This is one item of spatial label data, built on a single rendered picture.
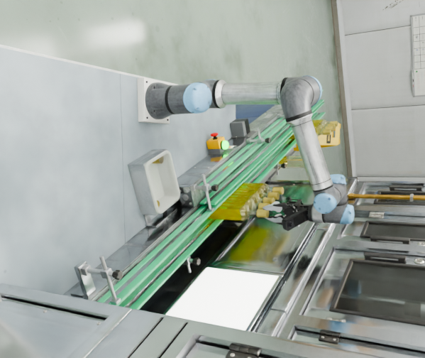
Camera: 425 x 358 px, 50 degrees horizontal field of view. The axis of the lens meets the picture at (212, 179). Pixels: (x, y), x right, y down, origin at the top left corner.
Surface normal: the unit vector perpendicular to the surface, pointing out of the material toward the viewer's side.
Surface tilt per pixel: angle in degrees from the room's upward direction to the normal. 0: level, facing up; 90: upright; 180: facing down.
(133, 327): 90
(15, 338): 90
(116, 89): 0
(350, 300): 90
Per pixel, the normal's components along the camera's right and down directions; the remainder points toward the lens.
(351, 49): -0.46, 0.39
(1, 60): 0.86, 0.00
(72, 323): -0.20, -0.92
